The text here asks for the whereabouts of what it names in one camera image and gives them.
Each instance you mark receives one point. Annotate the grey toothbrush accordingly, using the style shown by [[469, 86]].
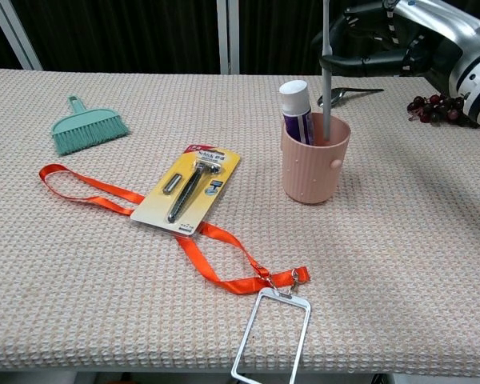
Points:
[[326, 104]]

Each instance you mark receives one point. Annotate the pink ribbed plastic cup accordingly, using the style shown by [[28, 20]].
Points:
[[316, 172]]

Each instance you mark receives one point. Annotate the teal small hand brush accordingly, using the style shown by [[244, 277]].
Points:
[[88, 128]]

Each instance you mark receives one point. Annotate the purple white toothpaste tube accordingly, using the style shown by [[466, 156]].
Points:
[[296, 104]]

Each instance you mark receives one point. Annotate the white badge holder frame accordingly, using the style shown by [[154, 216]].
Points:
[[248, 336]]

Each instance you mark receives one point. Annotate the beige waffle tablecloth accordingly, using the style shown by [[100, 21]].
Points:
[[384, 240]]

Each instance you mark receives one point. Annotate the dark red grape bunch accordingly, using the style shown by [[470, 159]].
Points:
[[436, 110]]

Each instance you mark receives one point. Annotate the yellow razor blister pack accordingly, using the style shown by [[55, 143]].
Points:
[[184, 192]]

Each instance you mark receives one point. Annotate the white partition post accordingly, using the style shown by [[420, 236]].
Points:
[[229, 36], [16, 36]]

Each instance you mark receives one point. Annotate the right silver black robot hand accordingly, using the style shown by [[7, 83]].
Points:
[[444, 28]]

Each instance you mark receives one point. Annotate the metal spoon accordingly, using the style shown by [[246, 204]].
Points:
[[336, 96]]

